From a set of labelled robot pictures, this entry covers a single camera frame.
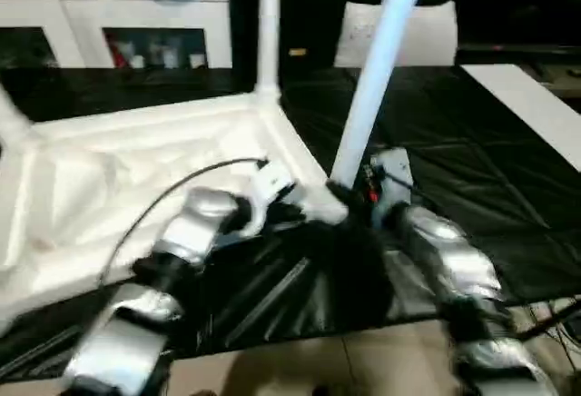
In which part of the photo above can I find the black floor rod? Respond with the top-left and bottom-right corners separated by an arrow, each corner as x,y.
508,301 -> 581,342

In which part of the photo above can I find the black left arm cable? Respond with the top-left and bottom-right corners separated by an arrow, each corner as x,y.
95,155 -> 270,288

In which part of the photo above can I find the flat white board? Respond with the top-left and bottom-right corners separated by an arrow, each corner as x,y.
461,63 -> 581,172

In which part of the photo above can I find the white cabinet with glass doors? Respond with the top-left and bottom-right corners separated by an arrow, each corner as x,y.
0,0 -> 232,70

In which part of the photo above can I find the white plastic table leg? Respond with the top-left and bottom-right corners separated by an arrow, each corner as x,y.
0,83 -> 35,147
329,0 -> 432,190
254,0 -> 282,102

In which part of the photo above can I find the white plastic table top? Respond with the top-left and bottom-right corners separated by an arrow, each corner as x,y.
0,92 -> 350,324

